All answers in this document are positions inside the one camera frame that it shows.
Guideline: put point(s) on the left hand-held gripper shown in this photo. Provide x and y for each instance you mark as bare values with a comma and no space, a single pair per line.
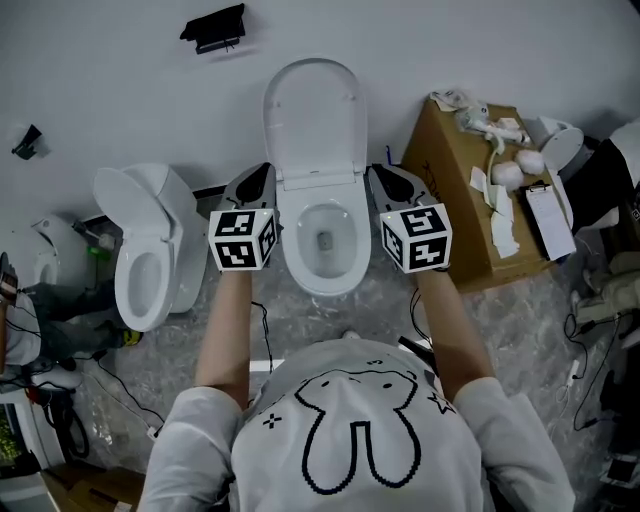
240,235

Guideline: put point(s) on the large brown cardboard box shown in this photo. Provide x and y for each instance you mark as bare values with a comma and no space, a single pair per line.
450,225

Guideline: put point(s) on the small white carton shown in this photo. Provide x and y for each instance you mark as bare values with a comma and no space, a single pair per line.
507,124

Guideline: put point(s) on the small white toilet lid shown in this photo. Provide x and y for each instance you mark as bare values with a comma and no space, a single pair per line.
130,200

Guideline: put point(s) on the white fluffy ball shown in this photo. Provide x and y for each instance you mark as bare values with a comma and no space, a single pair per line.
529,161
507,175

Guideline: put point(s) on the white crumpled plastic bag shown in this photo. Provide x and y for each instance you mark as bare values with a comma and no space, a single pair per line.
452,99

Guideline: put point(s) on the person's left forearm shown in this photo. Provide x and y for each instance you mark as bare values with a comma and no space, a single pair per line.
225,340

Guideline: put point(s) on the black wall-mounted holder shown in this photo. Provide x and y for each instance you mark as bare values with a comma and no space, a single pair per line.
215,25

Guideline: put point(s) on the white power strip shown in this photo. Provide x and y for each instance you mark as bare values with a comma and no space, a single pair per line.
576,370

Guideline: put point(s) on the small open cardboard box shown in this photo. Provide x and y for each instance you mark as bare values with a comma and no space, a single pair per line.
100,490

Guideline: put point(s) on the large white toilet lid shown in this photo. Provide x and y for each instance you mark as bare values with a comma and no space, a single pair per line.
315,115

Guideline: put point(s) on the person's right forearm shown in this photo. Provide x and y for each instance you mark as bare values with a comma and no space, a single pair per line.
450,340

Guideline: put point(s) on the small dark wall bracket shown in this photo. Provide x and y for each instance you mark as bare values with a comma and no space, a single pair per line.
27,142

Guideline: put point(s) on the white paper sheet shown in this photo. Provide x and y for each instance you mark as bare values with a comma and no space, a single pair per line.
478,179
505,237
500,200

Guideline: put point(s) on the white rabbit print shirt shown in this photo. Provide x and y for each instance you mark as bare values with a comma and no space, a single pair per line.
280,460

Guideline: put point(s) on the white tank toilet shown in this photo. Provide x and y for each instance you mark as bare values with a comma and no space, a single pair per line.
185,210

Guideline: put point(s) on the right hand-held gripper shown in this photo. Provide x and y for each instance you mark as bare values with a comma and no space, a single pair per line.
425,235

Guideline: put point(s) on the black clipboard with paper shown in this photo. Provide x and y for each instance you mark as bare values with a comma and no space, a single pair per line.
550,225

